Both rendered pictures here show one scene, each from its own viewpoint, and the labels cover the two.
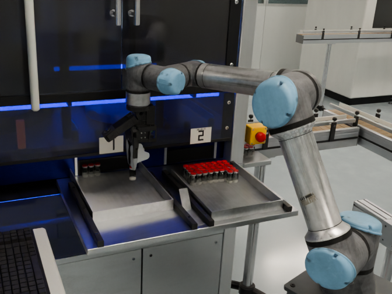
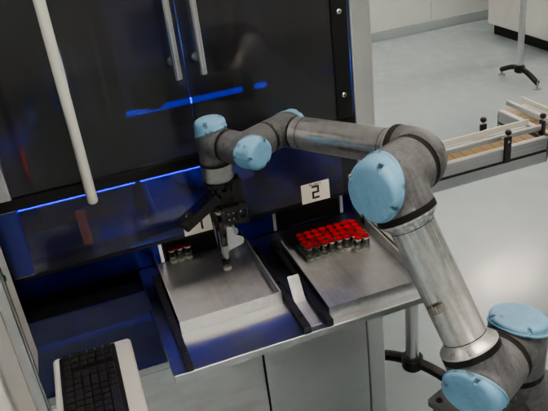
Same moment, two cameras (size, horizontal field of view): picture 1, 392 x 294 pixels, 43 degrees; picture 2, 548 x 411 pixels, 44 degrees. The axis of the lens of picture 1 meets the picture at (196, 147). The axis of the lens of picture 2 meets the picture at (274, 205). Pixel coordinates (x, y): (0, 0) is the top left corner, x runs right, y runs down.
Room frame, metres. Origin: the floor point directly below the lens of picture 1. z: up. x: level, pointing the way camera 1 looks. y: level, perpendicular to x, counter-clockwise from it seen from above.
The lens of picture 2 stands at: (0.07, -0.17, 1.89)
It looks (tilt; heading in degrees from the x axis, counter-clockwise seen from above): 28 degrees down; 9
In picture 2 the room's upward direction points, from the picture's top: 7 degrees counter-clockwise
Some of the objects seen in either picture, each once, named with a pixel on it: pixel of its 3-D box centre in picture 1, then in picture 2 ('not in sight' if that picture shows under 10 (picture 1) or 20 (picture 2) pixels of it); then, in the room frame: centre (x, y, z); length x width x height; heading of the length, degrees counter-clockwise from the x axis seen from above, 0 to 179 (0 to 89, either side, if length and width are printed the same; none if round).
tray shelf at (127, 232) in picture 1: (172, 196); (284, 281); (1.54, 0.07, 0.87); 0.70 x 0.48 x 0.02; 116
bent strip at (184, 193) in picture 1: (191, 206); (303, 299); (1.40, 0.00, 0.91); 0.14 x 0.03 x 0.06; 26
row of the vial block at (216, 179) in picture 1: (213, 176); (336, 245); (1.65, -0.07, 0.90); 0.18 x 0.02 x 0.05; 115
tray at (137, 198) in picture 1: (118, 187); (214, 277); (1.53, 0.25, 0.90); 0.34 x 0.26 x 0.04; 26
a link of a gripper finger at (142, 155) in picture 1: (140, 157); (232, 242); (1.47, 0.17, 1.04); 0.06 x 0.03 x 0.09; 116
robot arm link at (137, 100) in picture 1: (137, 98); (217, 170); (1.49, 0.19, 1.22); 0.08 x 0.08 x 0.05
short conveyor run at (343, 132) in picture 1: (291, 132); (448, 157); (2.14, -0.42, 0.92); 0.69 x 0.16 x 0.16; 116
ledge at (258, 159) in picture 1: (249, 157); not in sight; (1.93, -0.22, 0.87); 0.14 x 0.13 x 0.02; 26
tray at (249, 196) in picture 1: (223, 188); (349, 263); (1.57, -0.10, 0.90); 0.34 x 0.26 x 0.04; 25
